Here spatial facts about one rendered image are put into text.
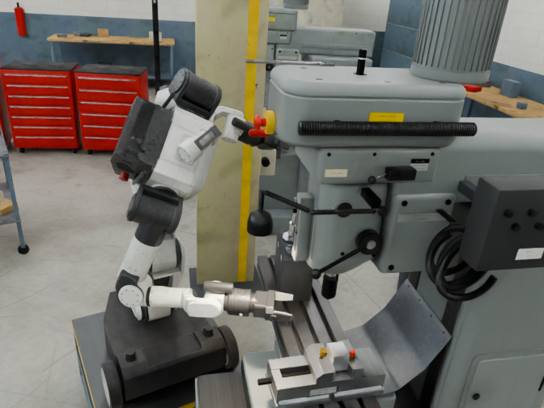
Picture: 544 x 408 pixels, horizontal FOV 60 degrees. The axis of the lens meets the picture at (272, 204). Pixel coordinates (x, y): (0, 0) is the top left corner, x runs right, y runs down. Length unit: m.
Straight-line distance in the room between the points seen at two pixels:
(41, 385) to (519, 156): 2.59
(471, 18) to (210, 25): 1.88
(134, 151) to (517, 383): 1.45
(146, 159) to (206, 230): 1.87
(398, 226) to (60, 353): 2.36
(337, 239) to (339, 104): 0.39
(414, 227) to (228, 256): 2.23
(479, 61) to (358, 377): 0.94
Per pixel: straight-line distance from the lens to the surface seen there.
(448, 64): 1.29
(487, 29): 1.30
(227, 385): 1.83
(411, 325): 1.76
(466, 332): 1.62
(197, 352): 2.20
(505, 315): 1.64
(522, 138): 1.46
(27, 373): 3.14
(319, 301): 1.90
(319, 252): 1.35
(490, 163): 1.41
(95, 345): 2.59
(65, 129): 6.14
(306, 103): 1.11
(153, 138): 1.51
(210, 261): 3.45
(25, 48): 10.62
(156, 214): 1.46
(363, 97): 1.15
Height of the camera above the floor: 2.10
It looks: 26 degrees down
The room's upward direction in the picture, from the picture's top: 4 degrees clockwise
